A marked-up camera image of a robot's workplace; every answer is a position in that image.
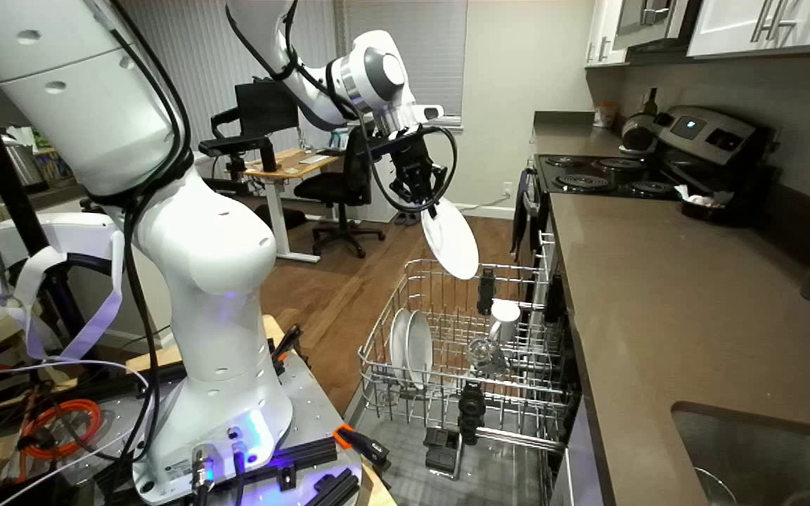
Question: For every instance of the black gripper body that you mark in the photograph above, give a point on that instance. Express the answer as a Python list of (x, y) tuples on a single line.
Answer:
[(418, 179)]

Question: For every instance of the white round plate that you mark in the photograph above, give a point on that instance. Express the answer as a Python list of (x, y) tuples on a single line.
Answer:
[(450, 239)]

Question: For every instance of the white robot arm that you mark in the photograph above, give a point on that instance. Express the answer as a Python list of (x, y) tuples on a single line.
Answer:
[(84, 81)]

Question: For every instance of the white plate in rack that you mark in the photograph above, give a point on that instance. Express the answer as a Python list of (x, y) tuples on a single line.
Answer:
[(419, 351), (398, 338)]

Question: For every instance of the black office chair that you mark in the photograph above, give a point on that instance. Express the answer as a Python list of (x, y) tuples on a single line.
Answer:
[(340, 189)]

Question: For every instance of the wooden desk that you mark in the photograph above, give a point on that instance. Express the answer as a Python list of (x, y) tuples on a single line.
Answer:
[(290, 168)]

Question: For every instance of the white mug in rack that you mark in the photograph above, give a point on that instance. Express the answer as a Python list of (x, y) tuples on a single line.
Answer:
[(503, 318)]

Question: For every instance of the white upper cabinets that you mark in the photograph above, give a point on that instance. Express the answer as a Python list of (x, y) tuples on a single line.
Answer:
[(647, 33)]

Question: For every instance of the black stove range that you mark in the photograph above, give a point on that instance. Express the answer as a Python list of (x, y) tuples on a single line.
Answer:
[(709, 151)]

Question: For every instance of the black pan with cloth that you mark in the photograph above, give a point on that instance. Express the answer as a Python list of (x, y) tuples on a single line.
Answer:
[(703, 206)]

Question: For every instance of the steel kitchen sink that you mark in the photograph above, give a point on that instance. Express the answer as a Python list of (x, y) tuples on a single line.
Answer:
[(743, 460)]

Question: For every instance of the wire dishwasher rack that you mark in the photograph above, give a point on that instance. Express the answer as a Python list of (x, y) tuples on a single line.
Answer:
[(525, 380)]

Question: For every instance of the black orange handled tool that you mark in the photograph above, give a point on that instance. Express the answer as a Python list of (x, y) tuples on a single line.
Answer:
[(368, 449)]

